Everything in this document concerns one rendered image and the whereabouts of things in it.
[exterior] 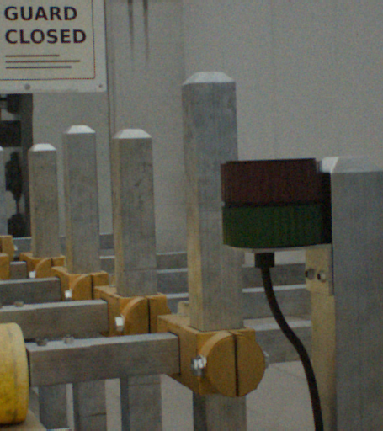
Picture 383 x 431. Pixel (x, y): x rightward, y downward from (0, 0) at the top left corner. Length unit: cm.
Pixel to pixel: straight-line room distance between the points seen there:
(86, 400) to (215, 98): 60
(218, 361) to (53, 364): 13
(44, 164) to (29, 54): 133
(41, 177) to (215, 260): 75
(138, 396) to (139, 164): 23
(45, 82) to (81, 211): 157
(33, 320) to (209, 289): 31
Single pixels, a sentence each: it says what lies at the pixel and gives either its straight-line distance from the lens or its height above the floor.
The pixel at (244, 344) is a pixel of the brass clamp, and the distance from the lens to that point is 90.
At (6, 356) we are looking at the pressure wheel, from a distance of 90.
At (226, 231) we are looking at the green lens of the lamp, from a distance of 66.
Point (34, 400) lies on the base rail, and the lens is 199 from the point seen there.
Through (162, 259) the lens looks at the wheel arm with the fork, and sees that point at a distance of 173.
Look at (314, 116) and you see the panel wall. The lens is 722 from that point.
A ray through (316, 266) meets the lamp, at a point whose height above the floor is 104.
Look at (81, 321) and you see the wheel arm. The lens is 119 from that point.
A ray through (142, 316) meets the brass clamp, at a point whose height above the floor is 95.
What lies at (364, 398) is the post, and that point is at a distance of 69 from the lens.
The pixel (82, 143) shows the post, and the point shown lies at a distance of 139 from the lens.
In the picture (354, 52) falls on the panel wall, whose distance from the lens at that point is 670.
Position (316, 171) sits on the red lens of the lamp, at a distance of 66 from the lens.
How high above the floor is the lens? 111
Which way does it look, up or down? 3 degrees down
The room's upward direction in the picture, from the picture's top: 2 degrees counter-clockwise
